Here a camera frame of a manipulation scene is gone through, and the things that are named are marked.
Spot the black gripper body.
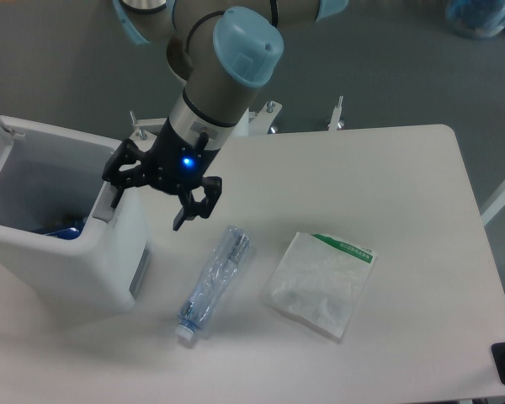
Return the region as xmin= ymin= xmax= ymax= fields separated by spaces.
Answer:
xmin=148 ymin=94 xmax=236 ymax=194

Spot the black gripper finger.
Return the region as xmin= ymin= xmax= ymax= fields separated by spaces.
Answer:
xmin=173 ymin=176 xmax=222 ymax=231
xmin=102 ymin=139 xmax=154 ymax=209

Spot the grey trash can push button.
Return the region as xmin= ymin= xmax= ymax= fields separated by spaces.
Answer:
xmin=91 ymin=183 xmax=122 ymax=223

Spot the white plastic trash can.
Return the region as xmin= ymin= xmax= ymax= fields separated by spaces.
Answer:
xmin=0 ymin=115 xmax=151 ymax=312

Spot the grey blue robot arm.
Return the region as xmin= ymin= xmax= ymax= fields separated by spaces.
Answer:
xmin=102 ymin=1 xmax=347 ymax=228

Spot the blue trash inside can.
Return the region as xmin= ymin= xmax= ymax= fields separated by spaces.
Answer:
xmin=30 ymin=214 xmax=88 ymax=240

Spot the crushed clear plastic bottle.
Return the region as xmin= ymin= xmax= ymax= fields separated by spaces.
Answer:
xmin=175 ymin=226 xmax=252 ymax=343

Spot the white green plastic pouch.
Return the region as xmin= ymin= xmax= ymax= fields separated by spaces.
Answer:
xmin=262 ymin=232 xmax=377 ymax=340

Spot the blue plastic bag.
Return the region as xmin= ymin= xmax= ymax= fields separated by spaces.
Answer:
xmin=445 ymin=1 xmax=505 ymax=40

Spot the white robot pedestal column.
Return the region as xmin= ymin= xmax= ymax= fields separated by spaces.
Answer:
xmin=231 ymin=109 xmax=250 ymax=137

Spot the white pedestal base frame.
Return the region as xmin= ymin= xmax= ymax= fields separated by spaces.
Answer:
xmin=129 ymin=95 xmax=345 ymax=141

